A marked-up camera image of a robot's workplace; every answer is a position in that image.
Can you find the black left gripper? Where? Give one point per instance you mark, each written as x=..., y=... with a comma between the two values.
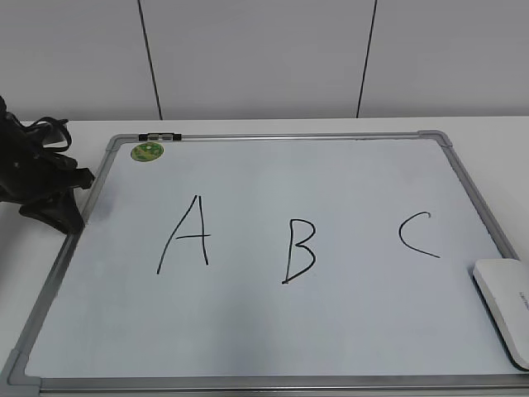
x=33, y=167

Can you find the white whiteboard eraser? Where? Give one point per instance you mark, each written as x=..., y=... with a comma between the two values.
x=504, y=286

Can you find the green round magnet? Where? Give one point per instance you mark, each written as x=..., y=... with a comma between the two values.
x=147, y=152

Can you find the black and silver board clip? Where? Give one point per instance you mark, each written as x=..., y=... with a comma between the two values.
x=160, y=136

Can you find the white board with grey frame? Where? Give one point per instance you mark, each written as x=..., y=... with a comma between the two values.
x=299, y=264

